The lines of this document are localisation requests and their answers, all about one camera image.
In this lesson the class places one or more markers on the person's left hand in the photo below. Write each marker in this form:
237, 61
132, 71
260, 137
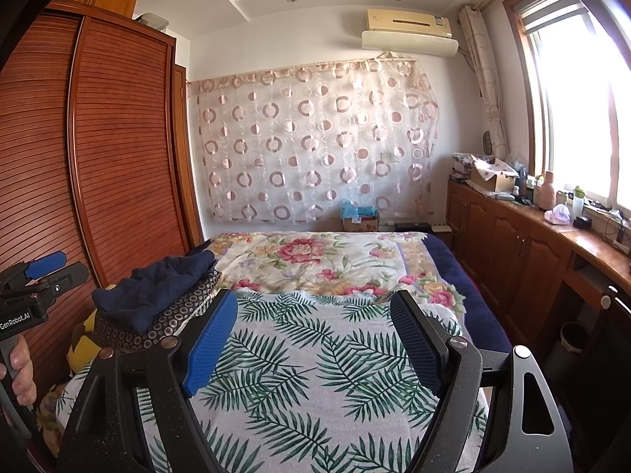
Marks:
24, 379

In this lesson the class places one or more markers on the small patterned box stack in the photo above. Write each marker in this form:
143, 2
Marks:
462, 166

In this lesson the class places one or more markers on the wall air conditioner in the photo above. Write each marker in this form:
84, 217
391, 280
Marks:
409, 22

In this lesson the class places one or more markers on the navy bed blanket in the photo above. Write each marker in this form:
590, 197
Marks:
468, 281

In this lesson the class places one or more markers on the yellow plush toy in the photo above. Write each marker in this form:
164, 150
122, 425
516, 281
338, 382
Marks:
81, 350

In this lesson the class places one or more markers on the flat black box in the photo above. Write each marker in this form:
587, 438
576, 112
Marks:
411, 227

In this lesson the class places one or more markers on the palm leaf bed sheet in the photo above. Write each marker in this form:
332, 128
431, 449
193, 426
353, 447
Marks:
305, 379

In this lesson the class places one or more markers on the dark circle-patterned garment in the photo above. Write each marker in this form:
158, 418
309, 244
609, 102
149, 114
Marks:
182, 310

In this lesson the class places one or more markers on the dark blue bottle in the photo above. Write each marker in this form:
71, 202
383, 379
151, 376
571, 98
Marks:
522, 180

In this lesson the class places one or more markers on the navy printed t-shirt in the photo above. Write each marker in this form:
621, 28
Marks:
148, 290

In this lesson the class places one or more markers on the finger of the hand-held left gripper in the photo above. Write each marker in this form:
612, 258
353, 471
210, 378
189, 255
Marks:
69, 278
47, 262

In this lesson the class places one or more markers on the small black box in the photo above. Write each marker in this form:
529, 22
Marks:
582, 222

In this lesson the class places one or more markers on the wooden slatted wardrobe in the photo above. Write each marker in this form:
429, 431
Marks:
113, 157

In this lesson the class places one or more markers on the wooden framed window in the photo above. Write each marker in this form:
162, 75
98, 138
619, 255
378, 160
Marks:
577, 108

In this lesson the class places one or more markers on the grey waste bin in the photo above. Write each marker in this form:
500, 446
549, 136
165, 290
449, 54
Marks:
574, 342

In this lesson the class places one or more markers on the sheer circle-patterned curtain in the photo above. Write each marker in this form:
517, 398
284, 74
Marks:
305, 148

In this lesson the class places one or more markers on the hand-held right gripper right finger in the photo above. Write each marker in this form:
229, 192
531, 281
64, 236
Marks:
419, 350

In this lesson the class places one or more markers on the white box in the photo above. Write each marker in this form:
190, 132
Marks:
155, 20

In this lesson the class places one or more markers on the floral blanket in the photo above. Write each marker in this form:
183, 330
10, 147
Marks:
320, 261

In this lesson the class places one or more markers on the dark round desk fan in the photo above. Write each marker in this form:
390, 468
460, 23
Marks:
487, 143

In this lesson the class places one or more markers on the pink bottle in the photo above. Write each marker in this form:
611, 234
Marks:
546, 194

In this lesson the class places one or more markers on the long wooden cabinet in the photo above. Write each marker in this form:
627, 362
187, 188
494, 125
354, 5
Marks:
503, 246

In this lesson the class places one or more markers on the cardboard box with blue cloth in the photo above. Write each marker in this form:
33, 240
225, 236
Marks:
360, 221

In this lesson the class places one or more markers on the colourful floral cloth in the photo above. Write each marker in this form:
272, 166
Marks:
52, 414

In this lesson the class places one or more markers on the open cardboard box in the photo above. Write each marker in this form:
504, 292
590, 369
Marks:
493, 182

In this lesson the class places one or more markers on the green capped bottle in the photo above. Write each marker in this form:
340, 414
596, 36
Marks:
578, 207

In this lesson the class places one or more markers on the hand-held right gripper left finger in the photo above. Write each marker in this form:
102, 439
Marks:
212, 345

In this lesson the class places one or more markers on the patterned window curtain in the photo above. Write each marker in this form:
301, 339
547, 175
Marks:
485, 83

